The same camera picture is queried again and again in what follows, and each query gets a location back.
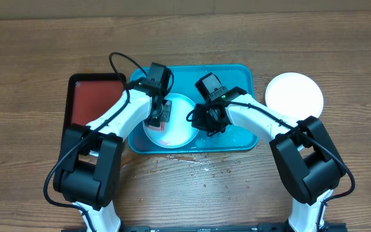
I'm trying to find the light blue plate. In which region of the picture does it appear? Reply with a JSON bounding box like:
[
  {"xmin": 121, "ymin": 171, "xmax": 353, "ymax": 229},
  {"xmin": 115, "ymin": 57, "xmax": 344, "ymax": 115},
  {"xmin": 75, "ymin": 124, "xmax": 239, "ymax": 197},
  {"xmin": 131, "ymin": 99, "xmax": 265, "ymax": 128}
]
[{"xmin": 143, "ymin": 93, "xmax": 198, "ymax": 149}]

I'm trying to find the red green sponge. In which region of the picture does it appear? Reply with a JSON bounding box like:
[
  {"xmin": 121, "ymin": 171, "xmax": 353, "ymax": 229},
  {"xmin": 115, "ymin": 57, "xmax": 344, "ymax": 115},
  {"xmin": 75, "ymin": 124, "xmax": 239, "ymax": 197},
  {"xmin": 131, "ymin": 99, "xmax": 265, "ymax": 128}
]
[{"xmin": 146, "ymin": 122, "xmax": 165, "ymax": 132}]

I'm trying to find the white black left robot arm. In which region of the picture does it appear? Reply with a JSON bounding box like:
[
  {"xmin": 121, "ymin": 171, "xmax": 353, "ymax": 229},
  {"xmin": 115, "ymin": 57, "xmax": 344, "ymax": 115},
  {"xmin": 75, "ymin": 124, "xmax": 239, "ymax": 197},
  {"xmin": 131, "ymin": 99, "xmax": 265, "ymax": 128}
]
[{"xmin": 46, "ymin": 89, "xmax": 167, "ymax": 231}]

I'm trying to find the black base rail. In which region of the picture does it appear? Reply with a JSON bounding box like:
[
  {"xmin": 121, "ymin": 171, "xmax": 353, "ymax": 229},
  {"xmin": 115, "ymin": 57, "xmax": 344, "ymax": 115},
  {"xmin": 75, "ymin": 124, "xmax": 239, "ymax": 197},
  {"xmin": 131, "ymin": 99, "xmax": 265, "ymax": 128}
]
[{"xmin": 62, "ymin": 221, "xmax": 348, "ymax": 232}]

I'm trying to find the white plate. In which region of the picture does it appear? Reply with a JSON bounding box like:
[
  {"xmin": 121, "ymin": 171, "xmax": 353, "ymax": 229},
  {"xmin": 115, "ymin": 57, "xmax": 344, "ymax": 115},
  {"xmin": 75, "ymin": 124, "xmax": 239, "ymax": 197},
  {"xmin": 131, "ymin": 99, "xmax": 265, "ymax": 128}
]
[{"xmin": 265, "ymin": 72, "xmax": 324, "ymax": 120}]

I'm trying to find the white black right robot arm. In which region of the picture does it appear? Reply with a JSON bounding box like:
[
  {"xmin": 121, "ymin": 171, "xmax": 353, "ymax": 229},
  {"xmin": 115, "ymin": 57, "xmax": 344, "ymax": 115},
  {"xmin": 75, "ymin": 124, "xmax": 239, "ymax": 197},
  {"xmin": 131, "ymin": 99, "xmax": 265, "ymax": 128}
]
[{"xmin": 186, "ymin": 93, "xmax": 352, "ymax": 231}]

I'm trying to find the teal plastic tray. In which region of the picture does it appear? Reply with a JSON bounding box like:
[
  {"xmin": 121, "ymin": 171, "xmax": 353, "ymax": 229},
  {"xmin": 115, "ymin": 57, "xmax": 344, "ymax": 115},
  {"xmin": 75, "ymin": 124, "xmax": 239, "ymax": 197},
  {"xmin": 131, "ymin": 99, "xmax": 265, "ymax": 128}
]
[{"xmin": 128, "ymin": 64, "xmax": 258, "ymax": 155}]

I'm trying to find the black red sponge tray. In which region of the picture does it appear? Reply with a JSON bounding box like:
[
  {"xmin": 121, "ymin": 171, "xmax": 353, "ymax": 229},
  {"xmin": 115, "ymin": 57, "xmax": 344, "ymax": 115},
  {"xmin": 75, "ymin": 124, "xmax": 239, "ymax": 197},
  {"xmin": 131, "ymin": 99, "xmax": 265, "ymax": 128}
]
[{"xmin": 62, "ymin": 72, "xmax": 128, "ymax": 139}]

